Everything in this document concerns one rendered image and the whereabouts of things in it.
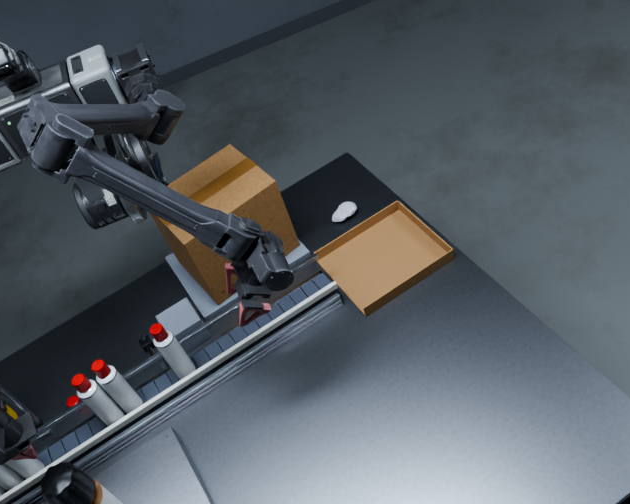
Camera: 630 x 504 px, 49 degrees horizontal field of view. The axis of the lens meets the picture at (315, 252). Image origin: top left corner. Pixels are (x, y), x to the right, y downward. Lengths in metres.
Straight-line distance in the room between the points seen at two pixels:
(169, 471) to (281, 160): 2.25
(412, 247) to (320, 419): 0.57
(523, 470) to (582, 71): 2.65
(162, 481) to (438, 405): 0.67
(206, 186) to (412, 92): 2.15
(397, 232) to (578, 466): 0.81
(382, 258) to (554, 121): 1.82
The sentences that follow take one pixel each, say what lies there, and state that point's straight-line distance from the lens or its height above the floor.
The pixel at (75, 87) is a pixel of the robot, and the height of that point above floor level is 1.51.
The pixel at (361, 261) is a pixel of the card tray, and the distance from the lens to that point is 1.98.
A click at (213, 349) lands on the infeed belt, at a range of 1.87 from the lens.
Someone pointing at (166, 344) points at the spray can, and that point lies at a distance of 1.73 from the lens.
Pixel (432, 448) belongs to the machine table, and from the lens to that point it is 1.66.
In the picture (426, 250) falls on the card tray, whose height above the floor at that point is 0.83.
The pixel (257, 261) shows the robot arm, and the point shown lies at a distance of 1.37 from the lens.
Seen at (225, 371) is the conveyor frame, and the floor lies 0.87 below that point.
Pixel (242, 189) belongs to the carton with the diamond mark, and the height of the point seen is 1.12.
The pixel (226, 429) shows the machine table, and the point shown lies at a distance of 1.80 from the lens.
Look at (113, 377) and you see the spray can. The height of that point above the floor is 1.04.
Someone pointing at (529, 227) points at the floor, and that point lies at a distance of 3.12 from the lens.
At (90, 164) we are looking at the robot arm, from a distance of 1.33.
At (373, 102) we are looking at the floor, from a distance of 3.88.
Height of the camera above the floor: 2.33
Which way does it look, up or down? 47 degrees down
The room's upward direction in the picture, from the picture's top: 20 degrees counter-clockwise
